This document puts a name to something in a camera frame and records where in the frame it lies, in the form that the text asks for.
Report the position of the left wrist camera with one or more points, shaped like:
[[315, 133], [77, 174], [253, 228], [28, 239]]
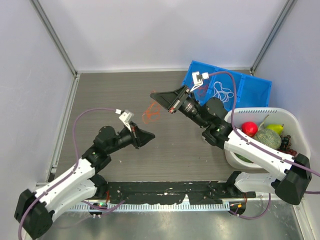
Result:
[[125, 116]]

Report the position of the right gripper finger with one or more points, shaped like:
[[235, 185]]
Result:
[[153, 95], [170, 103]]

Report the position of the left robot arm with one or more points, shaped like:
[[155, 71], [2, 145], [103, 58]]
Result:
[[37, 211]]

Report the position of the white plastic basket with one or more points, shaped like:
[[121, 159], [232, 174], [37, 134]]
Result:
[[268, 115]]

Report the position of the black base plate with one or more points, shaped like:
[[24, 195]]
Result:
[[172, 192]]

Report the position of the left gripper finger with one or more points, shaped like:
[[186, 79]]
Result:
[[144, 136], [142, 141]]

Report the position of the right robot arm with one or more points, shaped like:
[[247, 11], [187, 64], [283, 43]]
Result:
[[286, 176]]

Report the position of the blue three-compartment bin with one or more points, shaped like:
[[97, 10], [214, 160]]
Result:
[[251, 91]]

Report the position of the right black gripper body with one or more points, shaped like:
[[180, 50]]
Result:
[[174, 110]]

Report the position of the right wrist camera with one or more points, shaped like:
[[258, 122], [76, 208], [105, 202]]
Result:
[[198, 79]]

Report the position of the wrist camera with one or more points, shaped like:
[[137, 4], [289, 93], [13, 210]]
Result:
[[125, 116], [198, 79]]

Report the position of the slotted cable duct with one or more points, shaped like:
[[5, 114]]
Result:
[[182, 207]]

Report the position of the cantaloupe melon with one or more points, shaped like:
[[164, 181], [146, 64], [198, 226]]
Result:
[[269, 138]]

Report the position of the red apple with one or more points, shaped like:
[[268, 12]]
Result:
[[249, 128]]

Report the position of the green avocado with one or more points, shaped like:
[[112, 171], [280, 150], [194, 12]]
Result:
[[244, 159]]

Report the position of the dark grapes bunch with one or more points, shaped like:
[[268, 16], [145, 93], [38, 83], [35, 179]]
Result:
[[285, 146]]

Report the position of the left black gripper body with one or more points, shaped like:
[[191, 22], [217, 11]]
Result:
[[133, 134]]

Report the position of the green pear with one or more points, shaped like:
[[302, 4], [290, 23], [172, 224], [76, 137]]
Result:
[[278, 128]]

